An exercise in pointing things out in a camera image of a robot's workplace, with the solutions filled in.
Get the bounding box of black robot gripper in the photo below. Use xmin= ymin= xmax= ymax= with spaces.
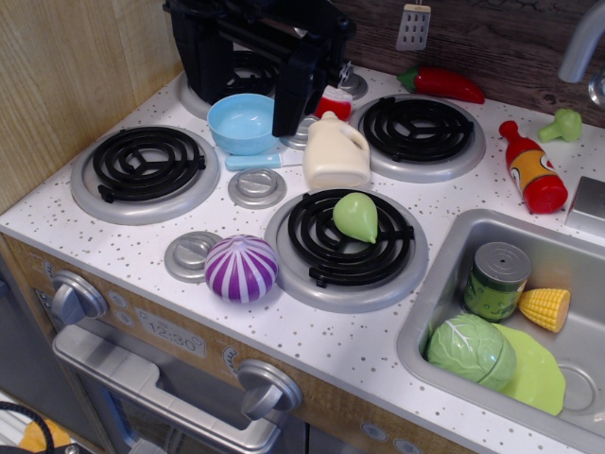
xmin=164 ymin=1 xmax=356 ymax=137

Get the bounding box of light blue plastic bowl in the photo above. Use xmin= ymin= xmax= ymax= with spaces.
xmin=207 ymin=94 xmax=278 ymax=156

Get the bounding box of green toy pear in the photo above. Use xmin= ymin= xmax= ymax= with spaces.
xmin=333 ymin=192 xmax=378 ymax=244

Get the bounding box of silver stove knob under gripper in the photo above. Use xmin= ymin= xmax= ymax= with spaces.
xmin=280 ymin=115 xmax=319 ymax=150

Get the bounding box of silver stove knob back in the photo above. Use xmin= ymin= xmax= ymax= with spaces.
xmin=338 ymin=61 xmax=369 ymax=100

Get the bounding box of light blue toy knife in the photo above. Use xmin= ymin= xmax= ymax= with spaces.
xmin=225 ymin=152 xmax=303 ymax=171

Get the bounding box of cream toy detergent jug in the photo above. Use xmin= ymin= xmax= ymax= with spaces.
xmin=302 ymin=112 xmax=372 ymax=189

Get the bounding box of silver stove knob centre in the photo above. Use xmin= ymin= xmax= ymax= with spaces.
xmin=228 ymin=168 xmax=287 ymax=209

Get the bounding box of silver toy spatula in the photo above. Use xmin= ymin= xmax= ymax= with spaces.
xmin=396 ymin=1 xmax=432 ymax=51

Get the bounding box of red toy chili pepper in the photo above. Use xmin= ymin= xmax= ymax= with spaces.
xmin=396 ymin=65 xmax=485 ymax=104

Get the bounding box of front left black burner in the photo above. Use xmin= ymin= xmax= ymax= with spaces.
xmin=71 ymin=126 xmax=219 ymax=225

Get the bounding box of black burner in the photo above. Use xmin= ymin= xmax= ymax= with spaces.
xmin=71 ymin=126 xmax=219 ymax=225
xmin=264 ymin=188 xmax=428 ymax=313
xmin=350 ymin=95 xmax=486 ymax=183

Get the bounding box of back right black burner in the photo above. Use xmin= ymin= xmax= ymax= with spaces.
xmin=350 ymin=95 xmax=486 ymax=183

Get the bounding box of silver stove knob front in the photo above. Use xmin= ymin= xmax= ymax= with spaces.
xmin=164 ymin=231 xmax=222 ymax=284

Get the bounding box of front right black burner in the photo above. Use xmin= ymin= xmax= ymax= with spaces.
xmin=264 ymin=188 xmax=428 ymax=313

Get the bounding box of purple striped toy onion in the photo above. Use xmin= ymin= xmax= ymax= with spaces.
xmin=204 ymin=235 xmax=279 ymax=304

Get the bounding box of oven clock display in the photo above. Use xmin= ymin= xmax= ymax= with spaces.
xmin=134 ymin=308 xmax=206 ymax=358

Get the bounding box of left silver oven dial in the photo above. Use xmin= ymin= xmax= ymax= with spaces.
xmin=51 ymin=270 xmax=109 ymax=325

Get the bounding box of silver oven dial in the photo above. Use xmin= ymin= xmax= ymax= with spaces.
xmin=237 ymin=359 xmax=303 ymax=421
xmin=51 ymin=270 xmax=109 ymax=325

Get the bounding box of red toy ketchup bottle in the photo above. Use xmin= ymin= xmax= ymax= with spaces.
xmin=499 ymin=121 xmax=568 ymax=214

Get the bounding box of green toy broccoli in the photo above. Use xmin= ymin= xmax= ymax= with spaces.
xmin=538 ymin=108 xmax=582 ymax=143

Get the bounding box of green toy tin can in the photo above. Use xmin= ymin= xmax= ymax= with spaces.
xmin=463 ymin=242 xmax=531 ymax=323

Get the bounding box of right silver oven dial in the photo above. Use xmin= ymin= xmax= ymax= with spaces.
xmin=237 ymin=359 xmax=303 ymax=421

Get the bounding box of silver toy faucet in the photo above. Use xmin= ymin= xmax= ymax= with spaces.
xmin=558 ymin=1 xmax=604 ymax=109

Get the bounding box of green toy cabbage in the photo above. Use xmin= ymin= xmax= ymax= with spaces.
xmin=424 ymin=313 xmax=517 ymax=391

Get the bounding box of silver toy sink basin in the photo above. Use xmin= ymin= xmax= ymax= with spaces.
xmin=397 ymin=209 xmax=604 ymax=453

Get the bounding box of yellow toy corn cob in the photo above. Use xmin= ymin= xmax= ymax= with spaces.
xmin=518 ymin=288 xmax=571 ymax=333

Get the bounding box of light green toy plate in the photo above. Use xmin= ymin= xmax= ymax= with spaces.
xmin=494 ymin=324 xmax=566 ymax=416

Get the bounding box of silver oven door handle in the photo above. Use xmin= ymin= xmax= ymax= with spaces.
xmin=53 ymin=325 xmax=281 ymax=453

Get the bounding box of black cable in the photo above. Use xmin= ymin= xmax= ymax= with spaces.
xmin=0 ymin=400 xmax=59 ymax=450

